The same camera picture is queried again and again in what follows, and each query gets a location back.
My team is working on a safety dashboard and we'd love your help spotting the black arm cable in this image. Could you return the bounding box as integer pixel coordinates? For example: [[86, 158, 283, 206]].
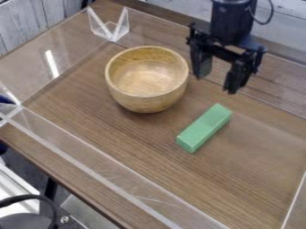
[[245, 0, 276, 26]]

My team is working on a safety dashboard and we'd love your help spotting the light wooden bowl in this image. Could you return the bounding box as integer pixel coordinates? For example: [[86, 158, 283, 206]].
[[105, 46, 188, 113]]

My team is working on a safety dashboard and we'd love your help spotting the clear acrylic tray wall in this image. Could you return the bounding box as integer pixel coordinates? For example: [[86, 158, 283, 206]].
[[0, 0, 306, 229]]

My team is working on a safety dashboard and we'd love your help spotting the black table leg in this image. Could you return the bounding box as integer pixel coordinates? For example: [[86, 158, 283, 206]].
[[44, 178, 58, 200]]

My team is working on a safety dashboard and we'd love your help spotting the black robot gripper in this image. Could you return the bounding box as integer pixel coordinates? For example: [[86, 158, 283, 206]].
[[187, 0, 267, 95]]

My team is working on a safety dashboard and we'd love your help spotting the green rectangular block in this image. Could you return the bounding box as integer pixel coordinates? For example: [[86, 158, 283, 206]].
[[175, 104, 232, 154]]

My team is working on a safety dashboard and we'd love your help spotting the clear acrylic corner bracket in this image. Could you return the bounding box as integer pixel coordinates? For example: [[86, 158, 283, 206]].
[[85, 7, 129, 42]]

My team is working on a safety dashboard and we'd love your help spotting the black cable loop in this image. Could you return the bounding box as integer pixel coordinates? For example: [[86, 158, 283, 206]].
[[0, 194, 58, 229]]

